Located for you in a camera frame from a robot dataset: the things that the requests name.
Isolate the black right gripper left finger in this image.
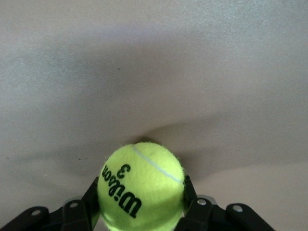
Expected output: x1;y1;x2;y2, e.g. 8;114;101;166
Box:
0;177;101;231

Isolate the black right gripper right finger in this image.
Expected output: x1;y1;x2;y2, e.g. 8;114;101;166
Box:
178;175;275;231

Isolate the yellow tennis ball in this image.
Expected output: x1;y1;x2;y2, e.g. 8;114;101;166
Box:
97;141;186;231

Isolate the brown table mat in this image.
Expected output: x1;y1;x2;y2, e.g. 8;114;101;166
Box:
0;0;308;231

